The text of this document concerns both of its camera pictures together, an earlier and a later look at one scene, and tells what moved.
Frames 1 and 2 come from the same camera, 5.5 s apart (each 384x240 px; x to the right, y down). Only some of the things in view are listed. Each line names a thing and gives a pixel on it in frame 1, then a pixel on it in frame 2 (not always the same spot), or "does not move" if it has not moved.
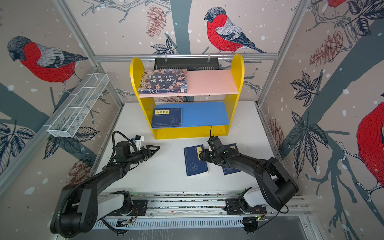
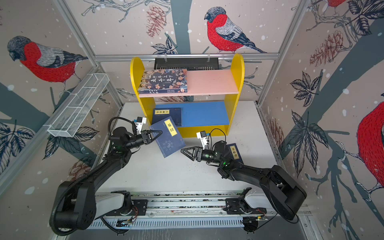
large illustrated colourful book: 155,81 does not move
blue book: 194,165 to 170,140
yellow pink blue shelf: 207,109 does not move
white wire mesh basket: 70,115 does not move
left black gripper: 148,150 to 147,140
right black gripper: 205,155 to 198,155
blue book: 167,117 does not move
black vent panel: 189,63 does not move
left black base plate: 139,208 does not move
